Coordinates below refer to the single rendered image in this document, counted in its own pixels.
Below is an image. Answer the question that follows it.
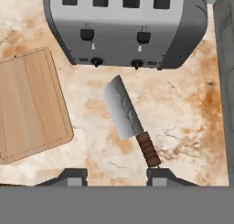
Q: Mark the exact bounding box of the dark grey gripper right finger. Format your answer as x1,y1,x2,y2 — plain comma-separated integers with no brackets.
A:
146,167,199,187

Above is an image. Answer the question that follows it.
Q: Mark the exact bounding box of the cleaver knife with brown handle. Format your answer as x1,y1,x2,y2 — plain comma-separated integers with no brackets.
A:
102,74,162,168

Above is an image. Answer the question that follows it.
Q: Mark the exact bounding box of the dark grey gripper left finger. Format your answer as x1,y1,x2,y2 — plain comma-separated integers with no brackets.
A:
36,167,89,187

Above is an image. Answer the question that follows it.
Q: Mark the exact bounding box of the silver four-slot toaster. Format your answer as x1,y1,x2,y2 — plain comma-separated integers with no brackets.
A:
42,0,208,71

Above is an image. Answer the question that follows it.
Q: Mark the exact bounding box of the wooden cutting board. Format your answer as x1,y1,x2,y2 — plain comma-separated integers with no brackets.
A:
0,47,75,165

